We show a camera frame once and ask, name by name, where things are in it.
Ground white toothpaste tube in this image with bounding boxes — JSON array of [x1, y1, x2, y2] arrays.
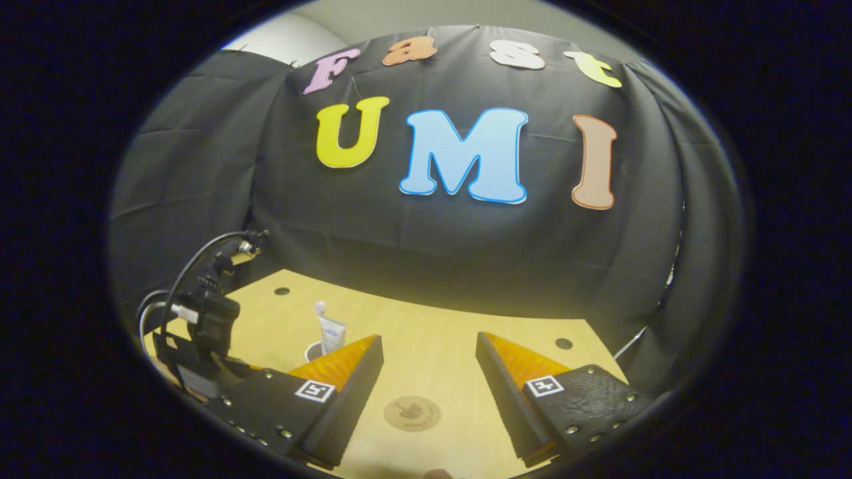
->
[[318, 315, 347, 357]]

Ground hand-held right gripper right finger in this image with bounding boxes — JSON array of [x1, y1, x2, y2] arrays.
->
[[475, 331, 658, 469]]

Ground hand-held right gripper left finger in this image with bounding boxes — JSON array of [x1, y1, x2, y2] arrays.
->
[[202, 334, 385, 470]]

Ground wooden desktop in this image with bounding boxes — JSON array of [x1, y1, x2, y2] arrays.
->
[[143, 269, 630, 479]]

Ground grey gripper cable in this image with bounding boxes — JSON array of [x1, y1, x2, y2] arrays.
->
[[136, 291, 175, 357]]

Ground white cable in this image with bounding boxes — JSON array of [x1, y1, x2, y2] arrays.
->
[[611, 200, 688, 363]]

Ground round wooden coaster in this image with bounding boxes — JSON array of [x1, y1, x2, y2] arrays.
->
[[383, 396, 442, 432]]

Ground black backdrop cloth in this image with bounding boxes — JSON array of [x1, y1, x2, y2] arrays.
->
[[110, 25, 743, 400]]

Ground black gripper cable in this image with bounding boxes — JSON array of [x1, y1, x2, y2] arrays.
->
[[160, 230, 254, 363]]

